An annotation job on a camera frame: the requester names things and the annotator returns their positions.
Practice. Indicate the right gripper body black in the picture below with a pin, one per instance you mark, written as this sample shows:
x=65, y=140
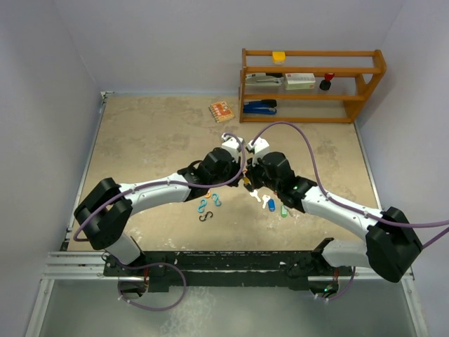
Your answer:
x=258, y=177

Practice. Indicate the silver key with yellow tag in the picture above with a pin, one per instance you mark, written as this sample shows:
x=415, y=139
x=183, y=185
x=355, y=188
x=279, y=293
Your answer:
x=247, y=184

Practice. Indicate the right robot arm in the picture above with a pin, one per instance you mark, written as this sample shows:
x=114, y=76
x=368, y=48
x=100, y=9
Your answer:
x=387, y=247

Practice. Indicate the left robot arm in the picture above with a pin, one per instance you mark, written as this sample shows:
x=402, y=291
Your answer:
x=104, y=213

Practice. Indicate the silver key with black tag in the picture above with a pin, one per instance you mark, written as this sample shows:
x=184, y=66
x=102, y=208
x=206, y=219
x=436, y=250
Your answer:
x=254, y=194

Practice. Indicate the silver key with dark-blue tag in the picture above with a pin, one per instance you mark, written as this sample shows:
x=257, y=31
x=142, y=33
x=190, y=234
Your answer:
x=268, y=203

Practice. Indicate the light-blue S carabiner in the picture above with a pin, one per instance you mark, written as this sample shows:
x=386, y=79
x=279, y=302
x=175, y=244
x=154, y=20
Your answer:
x=216, y=199

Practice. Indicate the silver key with green tag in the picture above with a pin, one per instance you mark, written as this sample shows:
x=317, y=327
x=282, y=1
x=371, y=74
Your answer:
x=285, y=211

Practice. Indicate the teal S carabiner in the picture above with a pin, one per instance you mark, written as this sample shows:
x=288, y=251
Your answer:
x=202, y=205

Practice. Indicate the black S carabiner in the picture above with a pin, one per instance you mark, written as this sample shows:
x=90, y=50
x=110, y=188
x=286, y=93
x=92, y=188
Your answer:
x=205, y=216

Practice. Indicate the orange spiral notebook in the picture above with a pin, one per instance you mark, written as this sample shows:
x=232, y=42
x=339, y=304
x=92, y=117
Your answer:
x=221, y=111

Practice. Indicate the blue black stapler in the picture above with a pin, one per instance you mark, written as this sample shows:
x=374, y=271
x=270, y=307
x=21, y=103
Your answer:
x=266, y=107

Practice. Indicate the wooden shelf rack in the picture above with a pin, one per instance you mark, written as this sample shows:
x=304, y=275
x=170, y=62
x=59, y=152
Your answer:
x=347, y=78

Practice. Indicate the white stapler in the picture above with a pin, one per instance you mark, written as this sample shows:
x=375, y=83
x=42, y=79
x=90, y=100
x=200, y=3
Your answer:
x=264, y=79

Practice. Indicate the white red box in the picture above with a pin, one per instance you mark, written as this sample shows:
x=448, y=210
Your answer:
x=299, y=81

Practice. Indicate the red black stamp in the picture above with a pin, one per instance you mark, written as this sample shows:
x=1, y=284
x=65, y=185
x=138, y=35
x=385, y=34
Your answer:
x=326, y=81

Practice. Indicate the yellow box on shelf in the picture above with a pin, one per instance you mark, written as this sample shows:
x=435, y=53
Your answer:
x=278, y=57

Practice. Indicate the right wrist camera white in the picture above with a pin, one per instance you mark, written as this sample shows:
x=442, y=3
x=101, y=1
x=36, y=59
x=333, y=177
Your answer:
x=258, y=146

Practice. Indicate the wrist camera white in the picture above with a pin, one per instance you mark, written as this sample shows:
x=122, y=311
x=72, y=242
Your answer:
x=230, y=142
x=258, y=146

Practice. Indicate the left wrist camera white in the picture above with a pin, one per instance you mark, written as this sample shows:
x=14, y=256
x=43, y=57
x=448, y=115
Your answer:
x=230, y=142

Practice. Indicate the black base frame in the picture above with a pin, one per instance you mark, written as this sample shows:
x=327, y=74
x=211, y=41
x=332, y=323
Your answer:
x=295, y=270

